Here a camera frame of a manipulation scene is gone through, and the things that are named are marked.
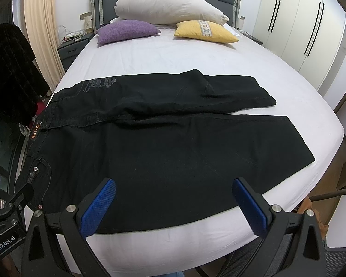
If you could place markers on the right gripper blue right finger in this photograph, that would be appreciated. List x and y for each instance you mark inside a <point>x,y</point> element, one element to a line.
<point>270,225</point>

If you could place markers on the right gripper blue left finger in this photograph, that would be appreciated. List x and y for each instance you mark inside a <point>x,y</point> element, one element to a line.
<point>81,221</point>

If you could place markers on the black denim pants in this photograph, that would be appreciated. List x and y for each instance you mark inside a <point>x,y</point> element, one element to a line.
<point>173,144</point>

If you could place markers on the black chair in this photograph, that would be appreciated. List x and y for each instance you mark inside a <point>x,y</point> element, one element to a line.
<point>335,242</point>

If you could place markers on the white bed mattress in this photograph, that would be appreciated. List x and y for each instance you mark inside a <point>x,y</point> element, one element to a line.
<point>198,243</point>

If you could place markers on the black hanging clothes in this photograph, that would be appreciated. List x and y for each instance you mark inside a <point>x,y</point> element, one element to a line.
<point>21,83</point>

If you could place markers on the dark grey nightstand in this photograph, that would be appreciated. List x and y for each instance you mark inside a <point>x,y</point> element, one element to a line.
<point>68,51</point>

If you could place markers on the right side nightstand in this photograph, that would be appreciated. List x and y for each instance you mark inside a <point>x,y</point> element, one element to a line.
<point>244,33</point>

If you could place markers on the beige curtain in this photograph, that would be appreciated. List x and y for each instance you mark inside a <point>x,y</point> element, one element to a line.
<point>41,29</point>

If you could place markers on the purple cushion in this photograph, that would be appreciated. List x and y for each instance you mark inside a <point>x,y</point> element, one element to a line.
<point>125,30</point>

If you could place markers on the yellow cushion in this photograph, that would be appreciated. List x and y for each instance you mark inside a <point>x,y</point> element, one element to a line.
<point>205,31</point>

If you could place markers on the white wardrobe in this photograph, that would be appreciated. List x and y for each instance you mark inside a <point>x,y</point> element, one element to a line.
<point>310,36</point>

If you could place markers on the large beige pillow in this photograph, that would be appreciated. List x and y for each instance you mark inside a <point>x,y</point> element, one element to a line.
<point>169,11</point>

